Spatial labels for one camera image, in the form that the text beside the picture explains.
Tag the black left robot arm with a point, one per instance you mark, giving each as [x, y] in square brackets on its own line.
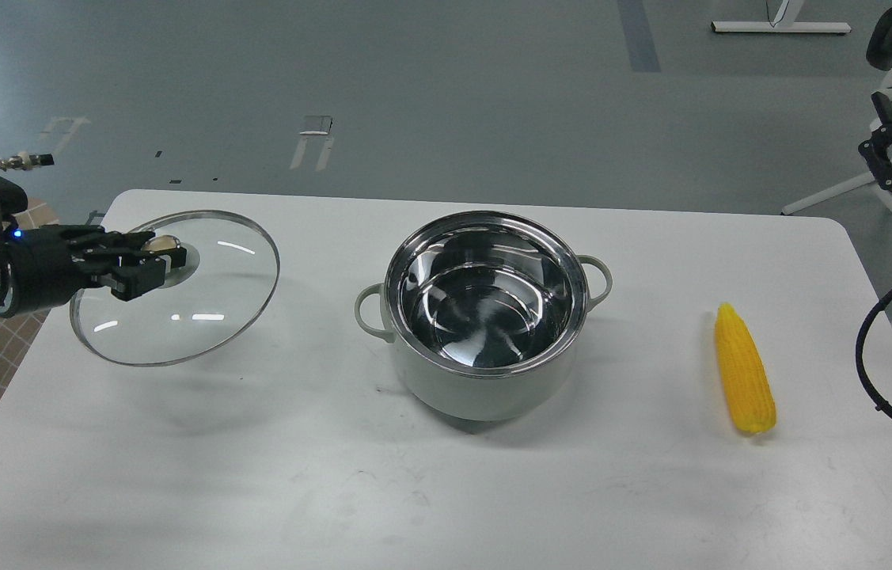
[14, 201]

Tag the glass pot lid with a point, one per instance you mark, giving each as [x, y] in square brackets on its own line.
[232, 271]

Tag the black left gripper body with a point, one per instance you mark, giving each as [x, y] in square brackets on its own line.
[46, 267]

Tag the yellow corn cob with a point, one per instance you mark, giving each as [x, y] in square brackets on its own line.
[745, 385]

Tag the white desk frame foot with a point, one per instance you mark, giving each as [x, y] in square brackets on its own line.
[785, 21]

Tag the white pot with steel interior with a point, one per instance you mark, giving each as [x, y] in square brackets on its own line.
[481, 311]

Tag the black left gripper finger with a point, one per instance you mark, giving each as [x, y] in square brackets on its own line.
[128, 278]
[122, 250]

